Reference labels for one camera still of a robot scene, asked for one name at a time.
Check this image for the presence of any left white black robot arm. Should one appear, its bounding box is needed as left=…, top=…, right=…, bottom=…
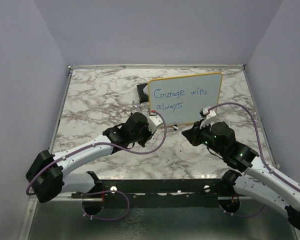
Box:
left=25, top=112, right=163, bottom=203

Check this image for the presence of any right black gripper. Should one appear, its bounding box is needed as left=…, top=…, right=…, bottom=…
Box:
left=182, top=118, right=226, bottom=156

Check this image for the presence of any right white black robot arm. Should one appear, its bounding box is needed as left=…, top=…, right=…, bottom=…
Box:
left=181, top=122, right=300, bottom=230

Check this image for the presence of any yellow framed whiteboard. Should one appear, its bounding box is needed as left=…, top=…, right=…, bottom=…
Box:
left=146, top=72, right=223, bottom=126

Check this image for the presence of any black box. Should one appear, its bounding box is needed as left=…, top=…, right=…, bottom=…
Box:
left=136, top=83, right=149, bottom=103

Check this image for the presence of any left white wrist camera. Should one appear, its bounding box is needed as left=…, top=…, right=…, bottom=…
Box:
left=147, top=112, right=164, bottom=133

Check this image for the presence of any purple cable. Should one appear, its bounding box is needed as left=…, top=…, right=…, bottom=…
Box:
left=207, top=101, right=300, bottom=218
left=26, top=109, right=168, bottom=222

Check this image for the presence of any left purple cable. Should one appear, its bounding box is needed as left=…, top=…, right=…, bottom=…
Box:
left=26, top=109, right=168, bottom=222

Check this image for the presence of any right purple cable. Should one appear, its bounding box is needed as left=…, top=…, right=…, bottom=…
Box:
left=207, top=101, right=300, bottom=218

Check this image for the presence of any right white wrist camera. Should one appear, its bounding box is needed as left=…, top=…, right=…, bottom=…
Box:
left=199, top=107, right=217, bottom=129

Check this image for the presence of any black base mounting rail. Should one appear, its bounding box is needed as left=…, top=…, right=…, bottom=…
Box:
left=71, top=178, right=235, bottom=209

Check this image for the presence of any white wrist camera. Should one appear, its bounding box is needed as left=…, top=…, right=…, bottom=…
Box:
left=199, top=107, right=217, bottom=129
left=147, top=112, right=164, bottom=133

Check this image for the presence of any white flat box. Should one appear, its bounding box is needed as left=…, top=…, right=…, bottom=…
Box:
left=143, top=85, right=149, bottom=96

